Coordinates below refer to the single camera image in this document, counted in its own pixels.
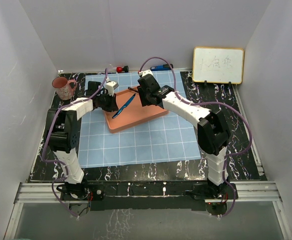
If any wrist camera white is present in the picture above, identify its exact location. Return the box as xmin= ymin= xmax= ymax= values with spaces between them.
xmin=104 ymin=80 xmax=119 ymax=97
xmin=138 ymin=69 xmax=153 ymax=78

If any orange plastic tray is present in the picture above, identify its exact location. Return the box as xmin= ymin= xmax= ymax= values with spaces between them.
xmin=103 ymin=87 xmax=169 ymax=134

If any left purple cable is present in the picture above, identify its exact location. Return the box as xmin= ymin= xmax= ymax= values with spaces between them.
xmin=41 ymin=67 xmax=109 ymax=218

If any aluminium frame rail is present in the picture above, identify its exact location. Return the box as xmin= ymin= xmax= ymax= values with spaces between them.
xmin=14 ymin=181 xmax=281 ymax=204

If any silver metal fork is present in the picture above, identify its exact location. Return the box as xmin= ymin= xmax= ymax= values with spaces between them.
xmin=127 ymin=87 xmax=139 ymax=94

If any blue patterned knife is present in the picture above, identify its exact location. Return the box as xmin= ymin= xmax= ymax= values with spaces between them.
xmin=112 ymin=94 xmax=136 ymax=119

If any blue marker pen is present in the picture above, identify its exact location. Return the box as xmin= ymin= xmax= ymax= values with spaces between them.
xmin=150 ymin=64 xmax=173 ymax=72

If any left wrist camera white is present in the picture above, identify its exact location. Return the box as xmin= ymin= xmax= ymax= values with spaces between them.
xmin=104 ymin=80 xmax=119 ymax=97

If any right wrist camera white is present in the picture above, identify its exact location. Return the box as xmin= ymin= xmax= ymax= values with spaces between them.
xmin=138 ymin=69 xmax=153 ymax=78

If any pink floral mug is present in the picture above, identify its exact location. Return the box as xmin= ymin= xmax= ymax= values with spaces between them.
xmin=52 ymin=77 xmax=77 ymax=101

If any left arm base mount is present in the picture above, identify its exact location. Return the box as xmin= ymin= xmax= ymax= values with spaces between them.
xmin=56 ymin=181 xmax=105 ymax=201

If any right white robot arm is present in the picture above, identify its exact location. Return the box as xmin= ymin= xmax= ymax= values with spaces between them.
xmin=137 ymin=71 xmax=230 ymax=199

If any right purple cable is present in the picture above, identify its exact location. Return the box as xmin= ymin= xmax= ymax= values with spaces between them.
xmin=138 ymin=56 xmax=253 ymax=218

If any purple cable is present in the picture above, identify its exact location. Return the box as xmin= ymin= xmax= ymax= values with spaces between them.
xmin=138 ymin=56 xmax=253 ymax=218
xmin=41 ymin=67 xmax=109 ymax=218

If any small framed whiteboard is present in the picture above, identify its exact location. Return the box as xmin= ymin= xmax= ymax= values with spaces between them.
xmin=192 ymin=46 xmax=245 ymax=85

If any blue checked tablecloth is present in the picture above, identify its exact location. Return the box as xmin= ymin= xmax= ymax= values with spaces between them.
xmin=78 ymin=70 xmax=202 ymax=169

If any red capped marker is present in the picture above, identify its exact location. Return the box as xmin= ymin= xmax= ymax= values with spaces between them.
xmin=116 ymin=65 xmax=129 ymax=73

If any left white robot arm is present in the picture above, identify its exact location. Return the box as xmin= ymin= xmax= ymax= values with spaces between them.
xmin=42 ymin=78 xmax=118 ymax=200

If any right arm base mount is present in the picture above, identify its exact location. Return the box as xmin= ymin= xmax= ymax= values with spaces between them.
xmin=183 ymin=182 xmax=239 ymax=200

